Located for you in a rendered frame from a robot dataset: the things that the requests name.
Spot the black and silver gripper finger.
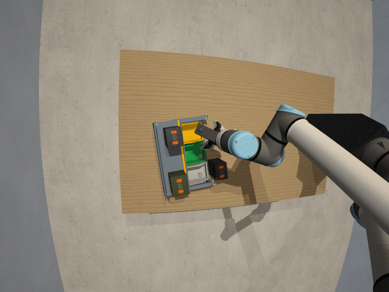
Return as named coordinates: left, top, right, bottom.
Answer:
left=213, top=120, right=225, bottom=130
left=200, top=141, right=214, bottom=151

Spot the yellow bin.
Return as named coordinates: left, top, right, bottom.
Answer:
left=181, top=122, right=203, bottom=144

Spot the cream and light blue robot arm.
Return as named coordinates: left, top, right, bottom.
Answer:
left=194, top=104, right=389, bottom=292

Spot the grey metal rack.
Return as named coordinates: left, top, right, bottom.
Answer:
left=153, top=115, right=216, bottom=201

